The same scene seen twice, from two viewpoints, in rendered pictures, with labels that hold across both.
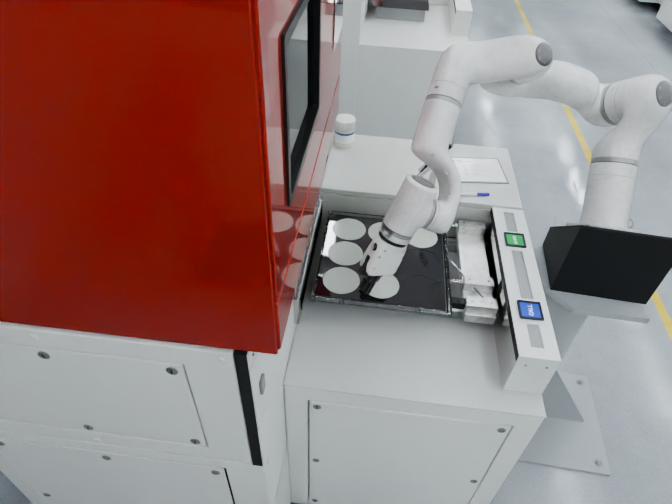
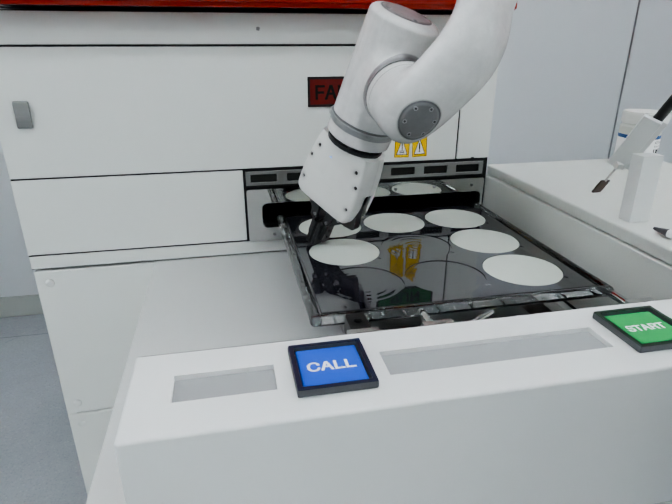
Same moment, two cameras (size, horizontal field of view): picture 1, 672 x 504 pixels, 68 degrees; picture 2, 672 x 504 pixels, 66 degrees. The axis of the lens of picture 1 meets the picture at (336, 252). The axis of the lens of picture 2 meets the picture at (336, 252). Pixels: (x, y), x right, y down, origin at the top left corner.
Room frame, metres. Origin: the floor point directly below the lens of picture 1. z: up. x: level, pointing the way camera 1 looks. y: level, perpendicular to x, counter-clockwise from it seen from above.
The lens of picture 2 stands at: (0.72, -0.78, 1.18)
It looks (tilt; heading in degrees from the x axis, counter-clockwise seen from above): 22 degrees down; 73
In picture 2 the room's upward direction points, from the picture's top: straight up
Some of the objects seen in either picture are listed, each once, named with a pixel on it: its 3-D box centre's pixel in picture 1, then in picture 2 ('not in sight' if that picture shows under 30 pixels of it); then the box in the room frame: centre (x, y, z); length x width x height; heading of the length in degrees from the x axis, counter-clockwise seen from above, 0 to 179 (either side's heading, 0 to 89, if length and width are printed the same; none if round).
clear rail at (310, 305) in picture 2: (380, 305); (294, 258); (0.86, -0.12, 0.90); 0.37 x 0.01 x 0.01; 85
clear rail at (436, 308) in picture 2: (446, 264); (470, 305); (1.02, -0.32, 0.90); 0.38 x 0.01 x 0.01; 175
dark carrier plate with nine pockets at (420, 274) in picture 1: (382, 257); (416, 247); (1.04, -0.14, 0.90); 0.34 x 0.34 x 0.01; 85
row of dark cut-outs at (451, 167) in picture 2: (307, 237); (369, 172); (1.04, 0.08, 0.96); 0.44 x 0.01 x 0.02; 175
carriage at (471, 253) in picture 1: (473, 271); not in sight; (1.03, -0.40, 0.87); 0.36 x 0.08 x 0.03; 175
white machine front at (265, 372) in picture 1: (292, 265); (267, 141); (0.86, 0.10, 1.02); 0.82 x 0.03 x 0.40; 175
